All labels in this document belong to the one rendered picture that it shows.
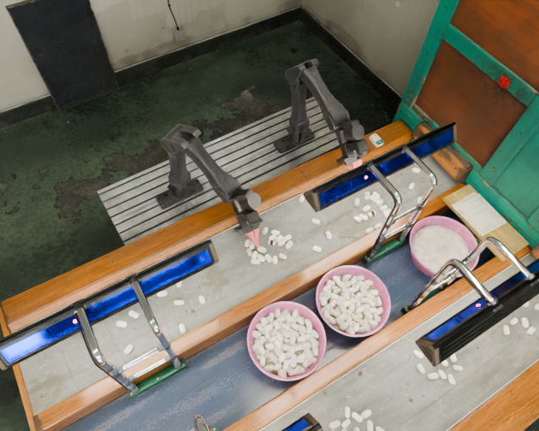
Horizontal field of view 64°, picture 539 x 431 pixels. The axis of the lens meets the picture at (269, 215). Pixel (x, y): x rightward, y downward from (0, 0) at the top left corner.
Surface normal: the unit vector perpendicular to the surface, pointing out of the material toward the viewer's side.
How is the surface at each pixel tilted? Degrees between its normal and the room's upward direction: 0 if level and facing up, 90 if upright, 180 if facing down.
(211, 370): 0
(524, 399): 0
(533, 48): 90
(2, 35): 90
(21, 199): 0
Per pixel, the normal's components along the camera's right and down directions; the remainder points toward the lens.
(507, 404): 0.04, -0.53
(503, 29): -0.86, 0.42
